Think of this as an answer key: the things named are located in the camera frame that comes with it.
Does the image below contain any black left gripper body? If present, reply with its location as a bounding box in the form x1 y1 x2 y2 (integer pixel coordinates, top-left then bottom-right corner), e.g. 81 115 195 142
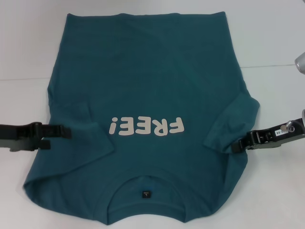
0 123 41 159

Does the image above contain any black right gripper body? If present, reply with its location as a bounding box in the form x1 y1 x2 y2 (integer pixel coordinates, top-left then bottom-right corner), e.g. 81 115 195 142
249 119 305 151

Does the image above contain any teal t-shirt with FREE print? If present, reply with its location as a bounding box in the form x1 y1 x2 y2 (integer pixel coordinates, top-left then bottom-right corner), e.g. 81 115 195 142
22 10 261 219

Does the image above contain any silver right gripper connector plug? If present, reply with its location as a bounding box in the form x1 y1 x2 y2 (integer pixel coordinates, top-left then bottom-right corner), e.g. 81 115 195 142
280 120 296 133

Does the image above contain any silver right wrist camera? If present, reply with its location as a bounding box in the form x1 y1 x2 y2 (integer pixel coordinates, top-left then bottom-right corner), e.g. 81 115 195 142
294 51 305 75

